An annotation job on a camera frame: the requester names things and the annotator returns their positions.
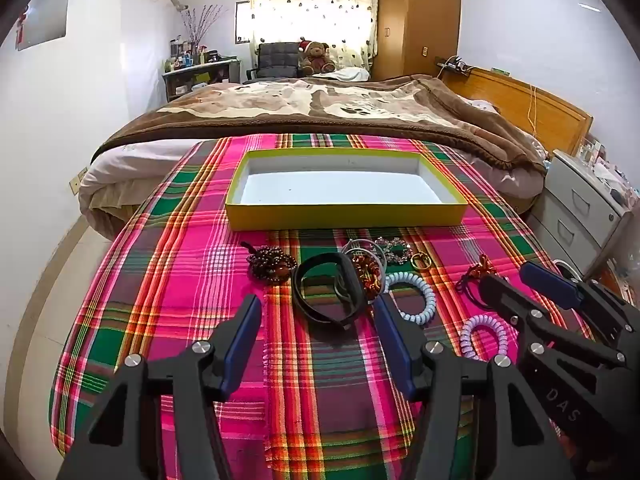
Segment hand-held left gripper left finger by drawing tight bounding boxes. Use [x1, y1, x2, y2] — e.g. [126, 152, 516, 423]
[55, 294, 263, 480]

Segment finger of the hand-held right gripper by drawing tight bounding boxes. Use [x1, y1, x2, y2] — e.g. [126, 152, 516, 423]
[519, 261, 640, 357]
[479, 273, 627, 367]

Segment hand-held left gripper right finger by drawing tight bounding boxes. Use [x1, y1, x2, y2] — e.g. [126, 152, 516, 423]
[372, 292, 576, 480]

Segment black hair tie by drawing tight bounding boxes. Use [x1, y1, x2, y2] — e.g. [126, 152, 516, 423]
[455, 272, 494, 309]

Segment red knot charm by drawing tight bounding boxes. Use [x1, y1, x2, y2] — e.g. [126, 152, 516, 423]
[469, 253, 496, 279]

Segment purple spiral hair tie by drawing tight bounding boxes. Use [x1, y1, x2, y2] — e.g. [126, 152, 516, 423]
[459, 314, 514, 361]

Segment dark red bead bracelet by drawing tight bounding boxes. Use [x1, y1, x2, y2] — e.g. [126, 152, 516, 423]
[241, 241, 299, 284]

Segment black wristband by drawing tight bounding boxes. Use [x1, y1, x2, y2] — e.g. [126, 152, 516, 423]
[292, 251, 362, 331]

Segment grey hair ties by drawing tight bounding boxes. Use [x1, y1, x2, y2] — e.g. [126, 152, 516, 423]
[340, 239, 389, 302]

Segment yellow shallow box tray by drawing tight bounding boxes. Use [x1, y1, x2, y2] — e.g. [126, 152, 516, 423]
[224, 148, 469, 232]

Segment grey drawer cabinet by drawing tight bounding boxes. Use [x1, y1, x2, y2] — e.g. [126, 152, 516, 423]
[529, 149, 634, 277]

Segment pink green plaid tablecloth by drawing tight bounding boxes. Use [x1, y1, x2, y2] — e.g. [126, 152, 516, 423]
[48, 133, 596, 480]

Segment pile of small packages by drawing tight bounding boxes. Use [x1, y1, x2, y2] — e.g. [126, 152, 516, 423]
[574, 134, 632, 202]

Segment wooden headboard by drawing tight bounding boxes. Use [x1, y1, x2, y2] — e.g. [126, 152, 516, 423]
[440, 66, 594, 157]

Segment power strip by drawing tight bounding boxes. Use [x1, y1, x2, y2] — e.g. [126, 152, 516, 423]
[436, 56, 474, 74]

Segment brown plush blanket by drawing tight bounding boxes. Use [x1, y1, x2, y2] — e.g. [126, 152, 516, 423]
[91, 74, 547, 187]

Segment white pillow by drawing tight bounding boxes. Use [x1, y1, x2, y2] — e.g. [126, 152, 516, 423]
[314, 66, 372, 82]

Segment dark grey chair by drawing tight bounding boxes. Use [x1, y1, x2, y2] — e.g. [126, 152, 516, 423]
[243, 42, 302, 84]

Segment wooden wardrobe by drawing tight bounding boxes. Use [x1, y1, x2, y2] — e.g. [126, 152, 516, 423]
[372, 0, 462, 82]

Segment group of bottles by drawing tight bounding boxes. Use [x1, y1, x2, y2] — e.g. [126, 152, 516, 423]
[164, 35, 222, 72]

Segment teddy bear with red hat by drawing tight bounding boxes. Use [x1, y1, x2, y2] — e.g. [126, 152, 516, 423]
[298, 38, 337, 75]

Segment window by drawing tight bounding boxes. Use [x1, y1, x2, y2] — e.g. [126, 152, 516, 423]
[234, 1, 251, 44]

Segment dried flower branches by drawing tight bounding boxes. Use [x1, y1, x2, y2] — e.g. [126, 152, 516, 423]
[179, 4, 224, 49]

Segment patterned curtain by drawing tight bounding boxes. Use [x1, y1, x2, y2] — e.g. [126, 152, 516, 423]
[248, 0, 382, 69]

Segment pale blue spiral hair tie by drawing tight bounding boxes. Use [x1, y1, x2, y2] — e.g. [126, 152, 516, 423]
[382, 272, 436, 329]

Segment amber bead bracelet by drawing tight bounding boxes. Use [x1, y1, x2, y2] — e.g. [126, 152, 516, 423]
[350, 252, 384, 307]

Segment silver crystal bracelet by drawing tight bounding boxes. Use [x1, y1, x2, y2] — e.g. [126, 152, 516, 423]
[375, 236, 414, 266]

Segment yellow cable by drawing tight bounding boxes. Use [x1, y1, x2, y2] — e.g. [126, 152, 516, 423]
[526, 84, 539, 137]

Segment wall socket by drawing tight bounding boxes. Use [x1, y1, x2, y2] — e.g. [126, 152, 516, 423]
[67, 166, 89, 196]

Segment white wall board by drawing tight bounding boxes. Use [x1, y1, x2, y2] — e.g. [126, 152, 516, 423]
[15, 0, 69, 51]

